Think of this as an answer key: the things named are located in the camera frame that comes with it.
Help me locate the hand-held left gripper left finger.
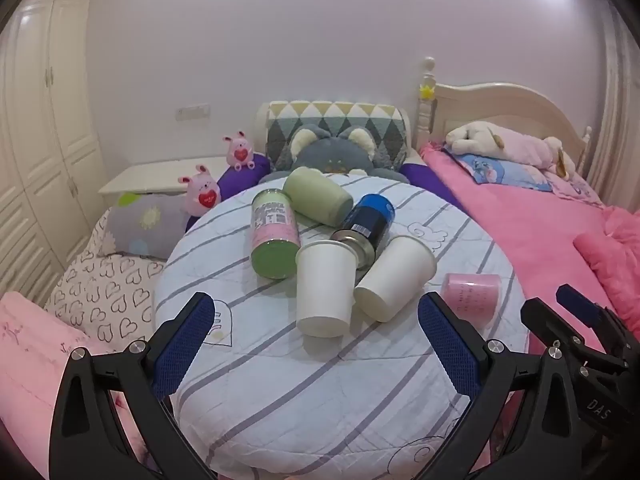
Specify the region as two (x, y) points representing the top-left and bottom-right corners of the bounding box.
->
(49, 291), (217, 480)

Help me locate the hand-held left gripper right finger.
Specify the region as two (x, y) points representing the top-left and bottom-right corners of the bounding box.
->
(417, 291), (584, 480)

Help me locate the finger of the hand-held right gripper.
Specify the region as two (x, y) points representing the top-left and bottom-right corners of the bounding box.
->
(521, 298), (587, 357)
(556, 284), (637, 362)

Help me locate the pink cup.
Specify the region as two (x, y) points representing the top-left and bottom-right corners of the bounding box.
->
(441, 273), (502, 330)

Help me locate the white paper cup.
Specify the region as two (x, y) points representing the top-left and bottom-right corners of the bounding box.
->
(354, 235), (438, 323)
(295, 240), (357, 338)

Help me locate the light green cup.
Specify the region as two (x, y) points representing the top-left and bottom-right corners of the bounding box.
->
(282, 167), (355, 228)

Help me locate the pink fluffy blanket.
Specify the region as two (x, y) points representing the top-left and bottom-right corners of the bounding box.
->
(574, 205), (640, 331)

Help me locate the heart print blanket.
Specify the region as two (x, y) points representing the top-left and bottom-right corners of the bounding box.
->
(45, 207), (168, 341)

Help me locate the pink bed sheet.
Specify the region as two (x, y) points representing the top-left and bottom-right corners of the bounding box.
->
(420, 142), (640, 356)

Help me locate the grey flower pillow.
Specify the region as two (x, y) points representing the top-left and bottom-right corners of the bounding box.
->
(102, 192), (193, 261)

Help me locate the blue and black can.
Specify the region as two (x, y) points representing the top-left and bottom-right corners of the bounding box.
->
(330, 193), (397, 271)

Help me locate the green pink labelled can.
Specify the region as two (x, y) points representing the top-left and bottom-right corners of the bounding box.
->
(250, 188), (301, 281)

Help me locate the pink pig plush front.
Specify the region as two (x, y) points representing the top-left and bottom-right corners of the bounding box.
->
(179, 164), (222, 217)

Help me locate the pink pig plush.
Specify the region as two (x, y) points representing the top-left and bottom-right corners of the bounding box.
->
(179, 164), (222, 217)
(222, 130), (256, 171)

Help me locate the light pink blanket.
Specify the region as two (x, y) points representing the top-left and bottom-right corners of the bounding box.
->
(0, 290), (151, 461)

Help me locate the blue cartoon pillow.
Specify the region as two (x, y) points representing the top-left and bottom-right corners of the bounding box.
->
(442, 147), (556, 193)

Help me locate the white bedside table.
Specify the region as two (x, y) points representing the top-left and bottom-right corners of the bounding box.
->
(97, 156), (233, 196)

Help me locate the white and pink plush dog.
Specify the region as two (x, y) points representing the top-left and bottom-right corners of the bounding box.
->
(445, 121), (576, 181)

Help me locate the cream curtain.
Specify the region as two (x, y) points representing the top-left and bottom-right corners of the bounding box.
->
(585, 0), (640, 211)

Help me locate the pink pig plush back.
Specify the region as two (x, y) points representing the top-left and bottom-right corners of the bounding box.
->
(222, 130), (256, 171)

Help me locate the cream bed headboard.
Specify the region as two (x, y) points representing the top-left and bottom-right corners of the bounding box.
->
(415, 56), (593, 178)

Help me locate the grey cat plush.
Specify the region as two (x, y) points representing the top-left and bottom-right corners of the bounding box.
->
(258, 124), (408, 186)

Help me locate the diamond pattern pillow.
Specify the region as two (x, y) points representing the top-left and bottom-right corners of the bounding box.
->
(264, 100), (412, 171)

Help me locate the cream wardrobe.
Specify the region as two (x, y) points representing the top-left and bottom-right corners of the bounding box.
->
(0, 0), (103, 306)

